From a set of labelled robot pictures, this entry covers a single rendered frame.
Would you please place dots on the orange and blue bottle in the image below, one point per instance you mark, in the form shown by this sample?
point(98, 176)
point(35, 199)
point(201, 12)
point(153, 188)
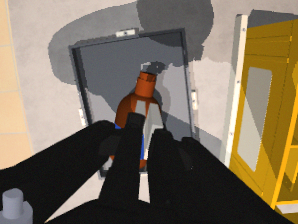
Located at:
point(144, 90)

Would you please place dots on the yellow-brown crate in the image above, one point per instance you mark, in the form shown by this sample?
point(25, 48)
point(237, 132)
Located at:
point(267, 119)

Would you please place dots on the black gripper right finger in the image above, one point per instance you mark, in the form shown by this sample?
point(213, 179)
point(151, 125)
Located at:
point(171, 178)

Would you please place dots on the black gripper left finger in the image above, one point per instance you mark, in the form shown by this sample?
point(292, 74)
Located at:
point(34, 189)

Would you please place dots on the grey rectangular tray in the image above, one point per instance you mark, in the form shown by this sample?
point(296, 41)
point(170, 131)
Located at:
point(106, 71)

